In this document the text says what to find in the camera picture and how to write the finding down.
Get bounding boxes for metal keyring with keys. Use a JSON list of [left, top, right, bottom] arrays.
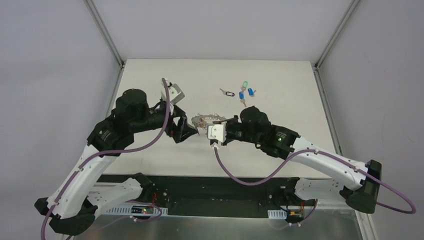
[[191, 113, 226, 130]]

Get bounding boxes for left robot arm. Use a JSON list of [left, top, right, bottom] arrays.
[[34, 84, 198, 238]]

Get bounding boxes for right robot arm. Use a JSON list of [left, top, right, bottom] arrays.
[[206, 106, 382, 214]]

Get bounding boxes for black tagged key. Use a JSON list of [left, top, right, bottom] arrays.
[[219, 88, 235, 97]]

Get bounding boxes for blue tagged key left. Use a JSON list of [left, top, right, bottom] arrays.
[[238, 91, 247, 108]]

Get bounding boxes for blue tagged key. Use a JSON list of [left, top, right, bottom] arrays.
[[247, 88, 256, 97], [238, 91, 247, 108]]

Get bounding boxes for blue tagged key right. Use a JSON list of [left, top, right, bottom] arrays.
[[247, 88, 256, 97]]

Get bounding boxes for green tagged key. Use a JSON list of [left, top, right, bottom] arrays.
[[240, 81, 249, 94]]

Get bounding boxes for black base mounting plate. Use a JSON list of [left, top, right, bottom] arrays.
[[99, 174, 319, 220]]

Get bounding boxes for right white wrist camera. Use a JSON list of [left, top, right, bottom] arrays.
[[206, 123, 227, 149]]

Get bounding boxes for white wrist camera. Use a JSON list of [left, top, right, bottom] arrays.
[[206, 123, 227, 149], [161, 81, 185, 106]]

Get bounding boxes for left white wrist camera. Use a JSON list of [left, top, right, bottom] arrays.
[[161, 81, 185, 106]]

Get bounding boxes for left white cable duct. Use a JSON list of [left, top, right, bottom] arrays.
[[103, 204, 168, 217]]

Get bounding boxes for white cable duct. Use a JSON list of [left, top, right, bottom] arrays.
[[103, 204, 168, 217], [267, 209, 287, 220]]

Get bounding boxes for right white cable duct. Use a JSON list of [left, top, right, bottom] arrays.
[[267, 209, 287, 220]]

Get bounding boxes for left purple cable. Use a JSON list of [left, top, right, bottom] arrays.
[[40, 77, 172, 240]]

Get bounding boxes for left aluminium frame post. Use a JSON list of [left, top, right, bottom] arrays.
[[83, 0, 125, 69]]

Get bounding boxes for aluminium frame post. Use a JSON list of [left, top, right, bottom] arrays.
[[83, 0, 125, 69], [314, 0, 362, 71]]

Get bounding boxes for right aluminium frame post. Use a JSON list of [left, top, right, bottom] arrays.
[[314, 0, 362, 71]]

